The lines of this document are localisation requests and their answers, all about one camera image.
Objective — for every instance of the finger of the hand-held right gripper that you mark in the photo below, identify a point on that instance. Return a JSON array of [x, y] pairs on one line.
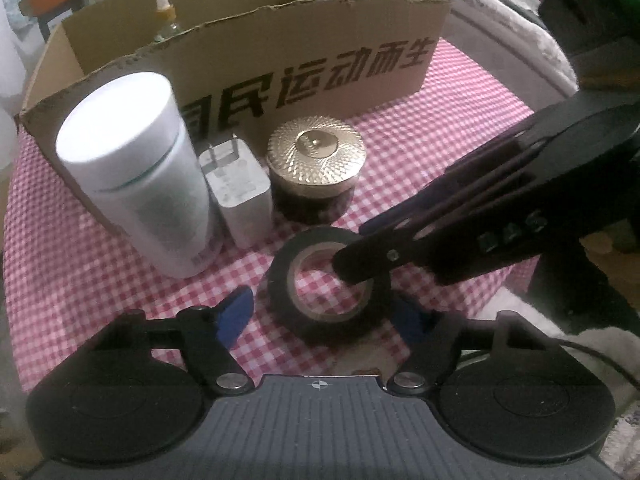
[[380, 255], [475, 170]]

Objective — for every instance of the green dropper bottle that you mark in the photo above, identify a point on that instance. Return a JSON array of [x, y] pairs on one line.
[[165, 10]]

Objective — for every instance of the pink checkered tablecloth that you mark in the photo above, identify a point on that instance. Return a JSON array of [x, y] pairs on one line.
[[100, 280]]

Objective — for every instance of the white fuzzy blanket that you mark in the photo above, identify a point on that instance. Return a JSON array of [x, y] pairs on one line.
[[530, 30]]

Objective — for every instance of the white plastic bottle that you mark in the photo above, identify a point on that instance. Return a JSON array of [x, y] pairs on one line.
[[140, 175]]

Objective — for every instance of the gold-lidded dark jar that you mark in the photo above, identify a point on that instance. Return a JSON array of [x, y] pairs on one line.
[[312, 160]]

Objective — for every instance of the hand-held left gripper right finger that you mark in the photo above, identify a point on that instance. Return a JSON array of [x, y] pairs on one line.
[[412, 322]]

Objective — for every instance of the white curtain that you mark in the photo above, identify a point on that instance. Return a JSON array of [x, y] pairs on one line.
[[10, 60]]

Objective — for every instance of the white charger plug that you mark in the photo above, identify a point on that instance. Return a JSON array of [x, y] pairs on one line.
[[245, 200]]

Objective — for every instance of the brown cardboard box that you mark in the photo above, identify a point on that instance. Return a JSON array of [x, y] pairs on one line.
[[310, 35]]

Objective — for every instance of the black tape roll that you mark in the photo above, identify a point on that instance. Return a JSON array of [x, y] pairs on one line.
[[282, 285]]

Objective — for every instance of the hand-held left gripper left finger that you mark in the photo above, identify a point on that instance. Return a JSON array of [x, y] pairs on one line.
[[235, 315]]

